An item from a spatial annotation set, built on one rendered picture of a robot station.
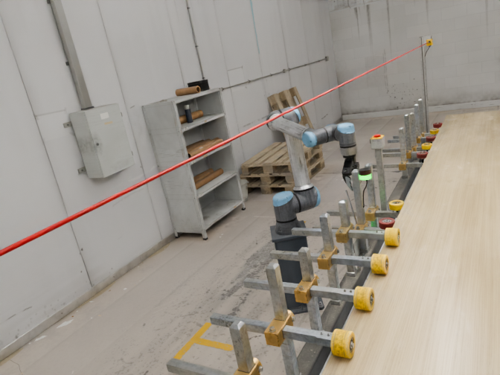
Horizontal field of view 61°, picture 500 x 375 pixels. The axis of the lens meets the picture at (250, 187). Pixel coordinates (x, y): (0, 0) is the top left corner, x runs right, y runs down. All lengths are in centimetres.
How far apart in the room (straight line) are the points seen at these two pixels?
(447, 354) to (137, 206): 365
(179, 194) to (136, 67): 142
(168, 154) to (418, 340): 359
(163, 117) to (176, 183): 73
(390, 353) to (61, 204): 317
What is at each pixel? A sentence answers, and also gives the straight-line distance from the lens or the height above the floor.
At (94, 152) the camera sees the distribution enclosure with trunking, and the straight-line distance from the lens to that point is 396.
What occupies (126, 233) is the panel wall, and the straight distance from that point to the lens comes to 449.
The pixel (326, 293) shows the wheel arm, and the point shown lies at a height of 95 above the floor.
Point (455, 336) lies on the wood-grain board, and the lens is 151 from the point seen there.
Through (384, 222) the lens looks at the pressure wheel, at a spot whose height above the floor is 91.
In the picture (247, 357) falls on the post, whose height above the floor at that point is 102.
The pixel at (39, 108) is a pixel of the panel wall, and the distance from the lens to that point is 396.
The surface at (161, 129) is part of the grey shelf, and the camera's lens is 458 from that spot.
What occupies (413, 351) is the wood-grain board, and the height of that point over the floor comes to 90.
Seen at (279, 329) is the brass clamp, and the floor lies 97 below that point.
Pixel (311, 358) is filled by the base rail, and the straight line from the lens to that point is 176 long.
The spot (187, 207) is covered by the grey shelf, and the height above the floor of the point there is 40.
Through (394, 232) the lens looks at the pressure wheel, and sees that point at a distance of 199.
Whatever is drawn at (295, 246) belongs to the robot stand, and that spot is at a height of 51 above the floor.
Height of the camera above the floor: 183
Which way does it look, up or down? 17 degrees down
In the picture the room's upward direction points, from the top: 11 degrees counter-clockwise
